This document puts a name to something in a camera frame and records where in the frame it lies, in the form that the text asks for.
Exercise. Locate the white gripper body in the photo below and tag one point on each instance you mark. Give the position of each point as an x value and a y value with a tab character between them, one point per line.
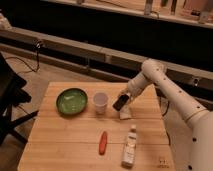
126	92

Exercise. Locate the green bowl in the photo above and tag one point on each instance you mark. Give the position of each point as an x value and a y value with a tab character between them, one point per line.
71	101

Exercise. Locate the white plastic bottle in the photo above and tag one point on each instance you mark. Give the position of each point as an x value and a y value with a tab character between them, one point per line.
129	148

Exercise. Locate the orange carrot toy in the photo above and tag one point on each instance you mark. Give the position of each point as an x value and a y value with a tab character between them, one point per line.
103	143

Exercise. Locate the black eraser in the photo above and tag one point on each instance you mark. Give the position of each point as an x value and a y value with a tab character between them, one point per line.
121	101

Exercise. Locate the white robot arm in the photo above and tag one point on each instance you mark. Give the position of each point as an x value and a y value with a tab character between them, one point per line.
195	115

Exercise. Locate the black office chair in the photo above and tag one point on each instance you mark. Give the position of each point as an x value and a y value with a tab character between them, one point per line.
11	95

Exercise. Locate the translucent plastic cup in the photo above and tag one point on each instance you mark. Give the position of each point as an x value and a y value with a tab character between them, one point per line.
100	101

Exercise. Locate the white sponge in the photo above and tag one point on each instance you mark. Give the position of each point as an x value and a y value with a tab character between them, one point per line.
125	113

